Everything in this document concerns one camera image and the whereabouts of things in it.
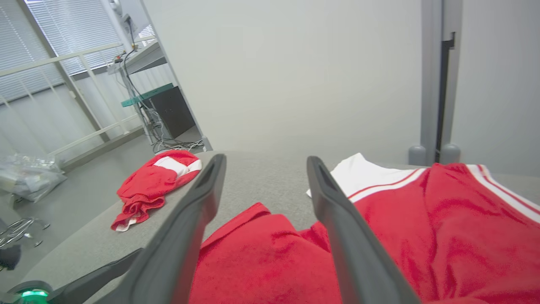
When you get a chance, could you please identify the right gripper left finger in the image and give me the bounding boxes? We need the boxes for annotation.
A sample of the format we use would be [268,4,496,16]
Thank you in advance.
[97,154,227,304]

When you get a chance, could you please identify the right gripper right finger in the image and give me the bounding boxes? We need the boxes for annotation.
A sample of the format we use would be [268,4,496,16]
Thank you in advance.
[307,156,420,304]

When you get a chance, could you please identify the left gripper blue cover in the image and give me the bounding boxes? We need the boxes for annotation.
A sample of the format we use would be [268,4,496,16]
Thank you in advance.
[6,249,144,304]

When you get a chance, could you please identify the red Bulls shorts white stripe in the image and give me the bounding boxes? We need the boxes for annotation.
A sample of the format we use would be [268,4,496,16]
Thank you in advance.
[111,149,203,232]

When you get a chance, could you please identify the red Bulls basketball jersey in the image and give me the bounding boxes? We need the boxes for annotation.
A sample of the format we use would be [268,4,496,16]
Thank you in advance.
[189,153,540,304]

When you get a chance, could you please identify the black floor object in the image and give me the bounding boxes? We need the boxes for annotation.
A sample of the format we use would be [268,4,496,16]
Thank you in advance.
[0,245,22,271]

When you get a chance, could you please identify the metal chair base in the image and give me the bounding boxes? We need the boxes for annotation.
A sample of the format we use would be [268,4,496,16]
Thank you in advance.
[0,217,50,250]

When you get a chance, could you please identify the grey fabric covered table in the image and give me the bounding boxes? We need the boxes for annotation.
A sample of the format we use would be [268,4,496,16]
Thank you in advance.
[21,150,540,304]

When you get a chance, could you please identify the clear plastic bag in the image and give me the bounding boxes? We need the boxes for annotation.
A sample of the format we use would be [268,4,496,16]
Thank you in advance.
[0,153,68,202]

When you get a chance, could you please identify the black cabinet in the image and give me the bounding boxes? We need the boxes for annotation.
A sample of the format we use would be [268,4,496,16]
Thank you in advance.
[146,87,197,140]

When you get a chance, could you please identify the green shelf board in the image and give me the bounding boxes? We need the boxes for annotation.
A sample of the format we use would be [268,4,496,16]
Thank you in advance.
[121,83,174,107]

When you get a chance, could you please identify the white metal railing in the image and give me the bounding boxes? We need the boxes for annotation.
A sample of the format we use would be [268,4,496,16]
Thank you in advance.
[0,40,146,159]

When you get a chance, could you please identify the grey desk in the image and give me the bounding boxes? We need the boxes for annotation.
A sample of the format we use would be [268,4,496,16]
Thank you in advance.
[108,40,167,76]

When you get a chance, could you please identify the grey desk device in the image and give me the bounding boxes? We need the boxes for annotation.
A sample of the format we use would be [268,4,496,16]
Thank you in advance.
[111,0,138,38]

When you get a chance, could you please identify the white window blinds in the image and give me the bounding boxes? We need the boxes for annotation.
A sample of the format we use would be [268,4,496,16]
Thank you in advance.
[0,0,144,102]

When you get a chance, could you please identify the tangled cable bundle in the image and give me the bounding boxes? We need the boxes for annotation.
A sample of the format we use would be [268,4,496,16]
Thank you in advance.
[118,25,205,155]

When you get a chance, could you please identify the grey partition post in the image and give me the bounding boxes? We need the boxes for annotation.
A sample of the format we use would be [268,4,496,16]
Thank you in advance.
[408,0,462,166]

